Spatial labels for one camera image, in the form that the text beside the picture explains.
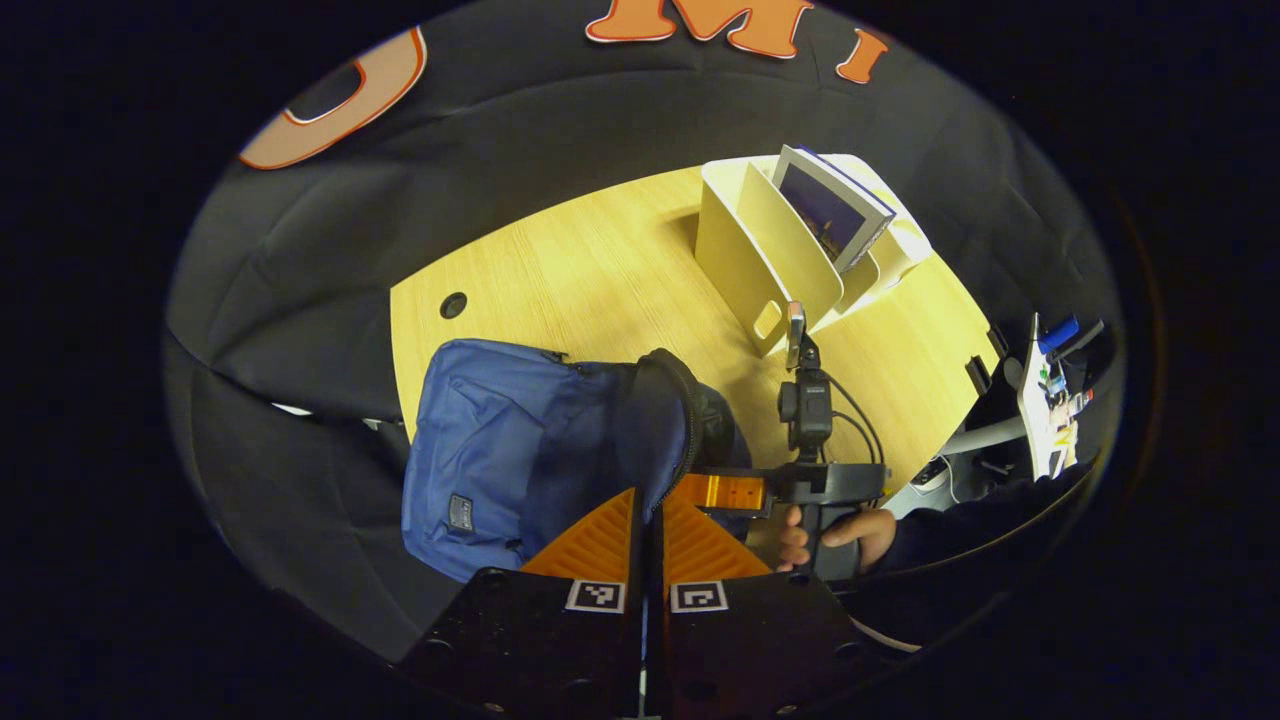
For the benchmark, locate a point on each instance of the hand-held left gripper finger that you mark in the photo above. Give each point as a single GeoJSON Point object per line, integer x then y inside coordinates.
{"type": "Point", "coordinates": [660, 625]}
{"type": "Point", "coordinates": [636, 620]}

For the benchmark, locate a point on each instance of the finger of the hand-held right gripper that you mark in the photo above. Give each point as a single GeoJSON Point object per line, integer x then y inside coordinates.
{"type": "Point", "coordinates": [725, 492]}

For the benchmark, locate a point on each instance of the white bookshelf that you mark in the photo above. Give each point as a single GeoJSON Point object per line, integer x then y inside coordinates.
{"type": "Point", "coordinates": [730, 250]}

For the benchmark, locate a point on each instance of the white book with blue picture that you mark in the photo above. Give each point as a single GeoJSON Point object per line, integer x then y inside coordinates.
{"type": "Point", "coordinates": [830, 215]}

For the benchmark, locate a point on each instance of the blue schoolbag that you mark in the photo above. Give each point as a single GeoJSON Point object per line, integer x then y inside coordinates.
{"type": "Point", "coordinates": [480, 450]}

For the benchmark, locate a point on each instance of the black table clamp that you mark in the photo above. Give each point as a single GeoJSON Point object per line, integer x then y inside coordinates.
{"type": "Point", "coordinates": [978, 375]}
{"type": "Point", "coordinates": [999, 340]}

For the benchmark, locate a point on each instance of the white stand with coloured items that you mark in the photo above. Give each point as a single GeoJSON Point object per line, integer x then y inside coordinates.
{"type": "Point", "coordinates": [1040, 400]}

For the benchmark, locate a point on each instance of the black backdrop cloth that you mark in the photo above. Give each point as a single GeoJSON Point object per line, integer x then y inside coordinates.
{"type": "Point", "coordinates": [300, 250]}

